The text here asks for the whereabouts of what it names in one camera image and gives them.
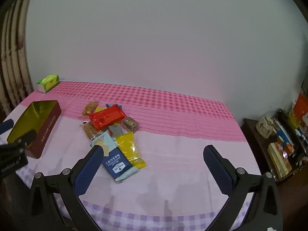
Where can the floral ceramic jar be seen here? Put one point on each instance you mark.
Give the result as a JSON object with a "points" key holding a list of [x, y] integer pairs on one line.
{"points": [[264, 126]]}

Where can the colourful printed box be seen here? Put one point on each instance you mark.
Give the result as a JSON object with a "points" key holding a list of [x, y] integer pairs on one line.
{"points": [[284, 134]]}

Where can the green tissue box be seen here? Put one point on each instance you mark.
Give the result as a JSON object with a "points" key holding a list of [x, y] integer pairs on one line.
{"points": [[49, 81]]}

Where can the grey snack packet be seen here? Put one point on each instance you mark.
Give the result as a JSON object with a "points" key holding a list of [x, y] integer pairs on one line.
{"points": [[115, 130]]}

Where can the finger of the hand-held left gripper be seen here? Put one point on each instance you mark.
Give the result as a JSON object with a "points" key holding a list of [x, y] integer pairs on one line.
{"points": [[26, 137], [6, 125]]}

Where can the cream yellow box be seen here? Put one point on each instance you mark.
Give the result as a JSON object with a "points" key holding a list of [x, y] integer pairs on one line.
{"points": [[279, 160]]}

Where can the clear twisted snack packet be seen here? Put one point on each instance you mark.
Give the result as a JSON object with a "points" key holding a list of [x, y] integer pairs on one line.
{"points": [[89, 130], [90, 107]]}

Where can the beige patterned curtain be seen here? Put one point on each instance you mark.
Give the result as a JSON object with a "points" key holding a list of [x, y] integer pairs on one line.
{"points": [[12, 65]]}

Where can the blue cracker packet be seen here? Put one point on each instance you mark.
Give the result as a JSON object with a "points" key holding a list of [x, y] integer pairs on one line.
{"points": [[118, 164]]}

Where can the small yellow snack packet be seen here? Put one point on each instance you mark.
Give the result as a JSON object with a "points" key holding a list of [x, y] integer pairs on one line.
{"points": [[98, 109]]}

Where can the pink checkered tablecloth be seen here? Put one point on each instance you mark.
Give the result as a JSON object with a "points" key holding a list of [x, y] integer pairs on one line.
{"points": [[180, 130]]}

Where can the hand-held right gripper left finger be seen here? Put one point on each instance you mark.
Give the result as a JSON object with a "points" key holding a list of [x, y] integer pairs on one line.
{"points": [[87, 173]]}

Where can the red foil snack packet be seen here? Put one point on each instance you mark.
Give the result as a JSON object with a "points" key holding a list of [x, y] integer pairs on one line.
{"points": [[105, 118]]}

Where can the dark wooden side cabinet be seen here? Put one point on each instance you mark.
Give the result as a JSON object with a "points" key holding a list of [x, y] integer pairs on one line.
{"points": [[252, 137]]}

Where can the long yellow snack packet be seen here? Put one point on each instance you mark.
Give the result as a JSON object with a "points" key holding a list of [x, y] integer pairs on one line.
{"points": [[128, 146]]}

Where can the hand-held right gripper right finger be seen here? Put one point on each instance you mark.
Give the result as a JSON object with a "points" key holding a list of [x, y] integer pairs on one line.
{"points": [[217, 173]]}

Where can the orange white carton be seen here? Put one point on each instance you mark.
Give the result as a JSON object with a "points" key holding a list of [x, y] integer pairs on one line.
{"points": [[300, 108]]}

